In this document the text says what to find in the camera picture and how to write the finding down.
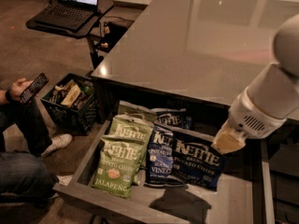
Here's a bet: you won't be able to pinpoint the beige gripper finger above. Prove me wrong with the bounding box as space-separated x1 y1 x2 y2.
211 123 247 154

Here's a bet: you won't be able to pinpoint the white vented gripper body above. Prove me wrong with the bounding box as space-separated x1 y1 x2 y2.
228 88 286 139

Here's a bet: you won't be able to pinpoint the blue vinegar chip bag front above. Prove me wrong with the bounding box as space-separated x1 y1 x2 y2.
171 127 231 191

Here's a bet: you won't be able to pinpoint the black smartphone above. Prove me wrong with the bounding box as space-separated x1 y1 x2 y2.
20 73 49 104

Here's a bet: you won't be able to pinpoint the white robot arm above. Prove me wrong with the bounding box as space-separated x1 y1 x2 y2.
212 15 299 154

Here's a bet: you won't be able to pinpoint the blue chip bag back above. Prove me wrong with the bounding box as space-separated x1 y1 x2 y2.
152 108 192 130

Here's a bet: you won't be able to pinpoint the open grey drawer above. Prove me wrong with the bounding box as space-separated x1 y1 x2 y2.
52 100 277 224

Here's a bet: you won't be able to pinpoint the grey counter cabinet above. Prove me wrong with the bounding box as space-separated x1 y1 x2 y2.
91 0 299 224

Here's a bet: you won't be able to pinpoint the green chip bag middle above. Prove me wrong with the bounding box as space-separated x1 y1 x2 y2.
109 115 154 145

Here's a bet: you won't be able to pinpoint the green chip bag back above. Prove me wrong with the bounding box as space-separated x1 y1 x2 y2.
118 101 157 121

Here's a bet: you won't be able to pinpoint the green jalapeno chip bag front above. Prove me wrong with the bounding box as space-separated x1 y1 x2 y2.
93 135 144 199

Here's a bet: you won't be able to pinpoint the person's hand holding phone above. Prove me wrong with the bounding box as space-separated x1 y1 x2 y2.
8 78 33 101

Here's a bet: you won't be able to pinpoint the black plastic crate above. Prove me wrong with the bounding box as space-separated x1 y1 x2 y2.
41 74 98 135

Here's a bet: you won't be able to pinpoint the snack packets in crate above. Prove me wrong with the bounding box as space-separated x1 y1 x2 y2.
50 79 94 110

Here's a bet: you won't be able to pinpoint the white sneaker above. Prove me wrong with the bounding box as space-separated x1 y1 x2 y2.
41 133 73 158

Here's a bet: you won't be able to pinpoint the black laptop stand table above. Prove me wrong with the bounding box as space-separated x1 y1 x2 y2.
25 0 114 68

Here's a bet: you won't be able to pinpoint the black laptop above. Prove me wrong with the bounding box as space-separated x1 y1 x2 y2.
35 0 98 31

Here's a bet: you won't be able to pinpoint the person's blue jeans legs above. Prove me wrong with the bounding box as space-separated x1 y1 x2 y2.
0 100 58 199

